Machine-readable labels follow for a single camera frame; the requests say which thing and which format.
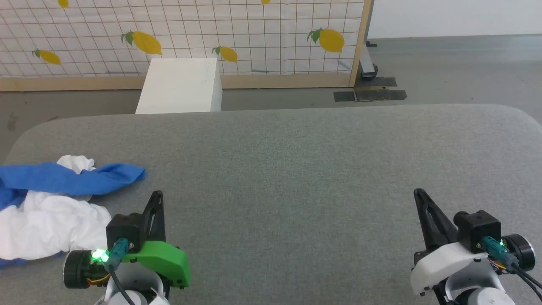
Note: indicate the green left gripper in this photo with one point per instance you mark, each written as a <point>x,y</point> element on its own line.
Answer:
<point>163,258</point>

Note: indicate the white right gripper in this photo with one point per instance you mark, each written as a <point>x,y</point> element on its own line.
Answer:
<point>444,262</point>

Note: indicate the blue and white shirt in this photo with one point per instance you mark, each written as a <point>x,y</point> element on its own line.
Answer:
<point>51,220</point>

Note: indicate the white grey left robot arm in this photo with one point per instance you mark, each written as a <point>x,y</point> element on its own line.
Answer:
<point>78,267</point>

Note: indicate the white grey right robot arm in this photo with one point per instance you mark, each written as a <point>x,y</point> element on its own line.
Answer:
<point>523,250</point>

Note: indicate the white rectangular box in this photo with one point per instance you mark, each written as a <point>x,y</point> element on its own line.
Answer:
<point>180,87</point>

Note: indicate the long black floor tape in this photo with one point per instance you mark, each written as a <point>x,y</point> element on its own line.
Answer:
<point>381,95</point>

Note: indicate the grey upholstered sofa cushion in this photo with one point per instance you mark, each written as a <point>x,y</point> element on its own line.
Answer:
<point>296,169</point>

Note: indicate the short black floor tape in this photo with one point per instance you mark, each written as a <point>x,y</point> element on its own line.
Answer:
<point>377,82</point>

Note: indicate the metal partition foot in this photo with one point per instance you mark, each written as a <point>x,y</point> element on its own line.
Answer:
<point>367,67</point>

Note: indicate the lemon print partition screen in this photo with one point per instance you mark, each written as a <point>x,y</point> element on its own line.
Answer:
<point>262,38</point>

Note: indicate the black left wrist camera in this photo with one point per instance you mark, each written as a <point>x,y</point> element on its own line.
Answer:
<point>125,231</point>

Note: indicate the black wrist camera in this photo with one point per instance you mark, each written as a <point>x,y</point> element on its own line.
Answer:
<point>478,228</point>
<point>125,231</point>

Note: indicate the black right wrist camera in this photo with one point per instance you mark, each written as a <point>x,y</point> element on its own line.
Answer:
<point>478,228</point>

